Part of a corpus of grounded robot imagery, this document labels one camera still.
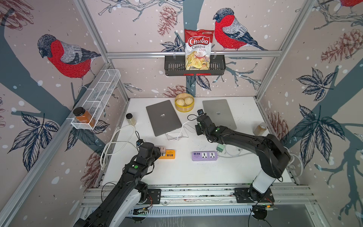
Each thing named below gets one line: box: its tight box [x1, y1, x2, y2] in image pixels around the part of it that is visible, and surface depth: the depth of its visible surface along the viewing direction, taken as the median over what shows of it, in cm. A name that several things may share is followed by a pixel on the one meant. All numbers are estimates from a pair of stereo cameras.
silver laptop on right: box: [202, 99, 237, 130], surface depth 115 cm
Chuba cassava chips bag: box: [184, 28, 215, 71], surface depth 87 cm
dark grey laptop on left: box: [146, 99, 182, 137], surface depth 109 cm
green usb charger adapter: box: [216, 143, 225, 153], surface depth 92 cm
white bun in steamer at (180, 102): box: [176, 98, 185, 106], surface depth 113 cm
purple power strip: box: [191, 151, 218, 162], surface depth 87 cm
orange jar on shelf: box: [72, 106, 96, 128], surface depth 63 cm
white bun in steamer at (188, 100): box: [184, 96, 194, 105], surface depth 114 cm
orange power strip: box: [157, 149, 176, 160], surface depth 87 cm
